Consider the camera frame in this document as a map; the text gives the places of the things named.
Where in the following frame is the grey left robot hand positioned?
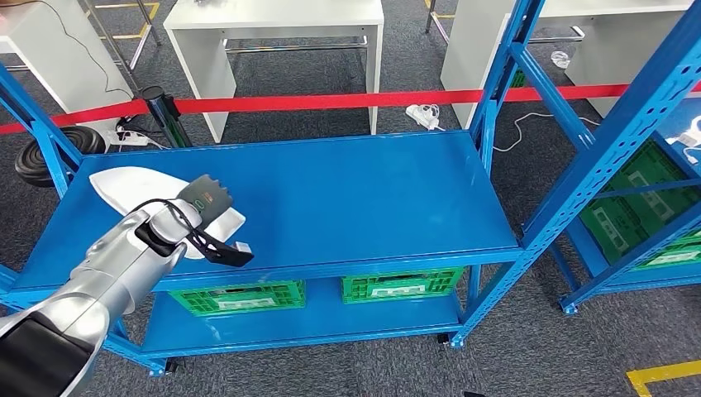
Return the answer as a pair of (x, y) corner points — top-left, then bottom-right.
(178, 174), (236, 220)

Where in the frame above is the white plastic shell part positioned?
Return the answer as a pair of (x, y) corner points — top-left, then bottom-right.
(88, 165), (246, 261)

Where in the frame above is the blue steel shelf rack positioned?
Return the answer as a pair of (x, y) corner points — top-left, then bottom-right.
(550, 98), (701, 314)
(0, 0), (701, 378)

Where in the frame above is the white power strip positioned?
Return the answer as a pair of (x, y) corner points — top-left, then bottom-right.
(405, 103), (442, 132)
(109, 130), (150, 148)

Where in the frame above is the red barrier belt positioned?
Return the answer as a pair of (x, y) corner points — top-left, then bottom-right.
(0, 82), (701, 136)

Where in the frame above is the black round rubber base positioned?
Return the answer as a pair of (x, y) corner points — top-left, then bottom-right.
(14, 126), (107, 189)

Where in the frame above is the white table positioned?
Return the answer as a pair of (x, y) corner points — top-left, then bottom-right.
(0, 0), (134, 136)
(163, 0), (385, 144)
(441, 0), (701, 130)

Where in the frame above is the white power adapter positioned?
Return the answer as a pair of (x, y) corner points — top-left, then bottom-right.
(665, 122), (701, 165)

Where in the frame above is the yellow floor tape square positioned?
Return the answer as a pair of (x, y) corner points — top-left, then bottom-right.
(626, 360), (701, 397)

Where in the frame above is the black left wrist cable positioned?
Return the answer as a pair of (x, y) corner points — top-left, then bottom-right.
(131, 198), (220, 259)

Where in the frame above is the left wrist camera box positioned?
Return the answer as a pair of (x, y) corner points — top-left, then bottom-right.
(191, 232), (255, 269)

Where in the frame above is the black stanchion post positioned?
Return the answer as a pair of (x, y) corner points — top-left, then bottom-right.
(139, 85), (193, 149)

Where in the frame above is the chrome steel frame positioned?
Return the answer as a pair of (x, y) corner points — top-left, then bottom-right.
(424, 0), (586, 45)
(82, 0), (163, 92)
(223, 35), (369, 55)

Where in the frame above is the thin black cable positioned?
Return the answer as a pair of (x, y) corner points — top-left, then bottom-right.
(38, 0), (134, 101)

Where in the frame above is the white floor cable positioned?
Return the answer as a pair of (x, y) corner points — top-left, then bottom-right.
(493, 112), (603, 153)

